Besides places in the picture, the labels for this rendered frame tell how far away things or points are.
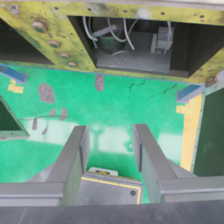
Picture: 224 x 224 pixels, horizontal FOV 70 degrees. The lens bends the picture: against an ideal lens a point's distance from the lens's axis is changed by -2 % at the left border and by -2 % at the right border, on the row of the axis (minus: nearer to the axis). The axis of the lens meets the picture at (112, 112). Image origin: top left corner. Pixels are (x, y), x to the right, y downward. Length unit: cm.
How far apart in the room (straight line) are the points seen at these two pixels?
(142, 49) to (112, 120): 87
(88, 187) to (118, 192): 24
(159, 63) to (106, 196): 103
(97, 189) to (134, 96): 91
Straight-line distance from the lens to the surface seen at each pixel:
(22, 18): 69
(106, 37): 80
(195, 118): 173
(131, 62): 92
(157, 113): 164
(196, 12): 52
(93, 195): 141
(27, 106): 196
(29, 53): 125
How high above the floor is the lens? 161
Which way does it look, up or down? 81 degrees down
